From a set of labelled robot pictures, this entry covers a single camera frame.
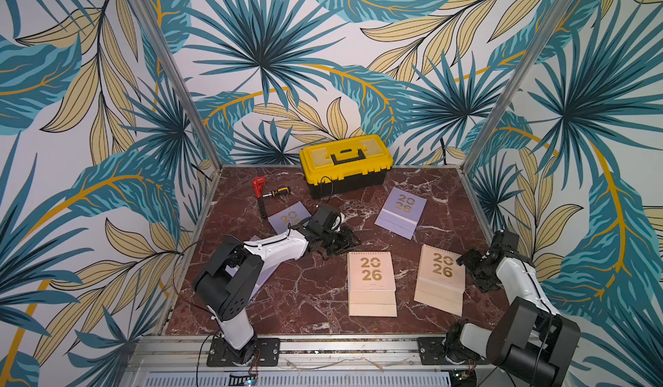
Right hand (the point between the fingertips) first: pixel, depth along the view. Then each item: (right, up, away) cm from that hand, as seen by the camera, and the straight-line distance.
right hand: (468, 269), depth 86 cm
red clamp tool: (-77, +30, +26) cm, 87 cm away
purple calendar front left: (-68, -2, +2) cm, 68 cm away
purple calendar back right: (-17, +18, +18) cm, 30 cm away
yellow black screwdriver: (-69, +26, +21) cm, 77 cm away
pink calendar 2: (-9, -3, 0) cm, 10 cm away
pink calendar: (-32, -5, -2) cm, 33 cm away
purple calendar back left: (-61, +17, +17) cm, 65 cm away
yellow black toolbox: (-40, +36, +13) cm, 55 cm away
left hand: (-36, +8, -1) cm, 37 cm away
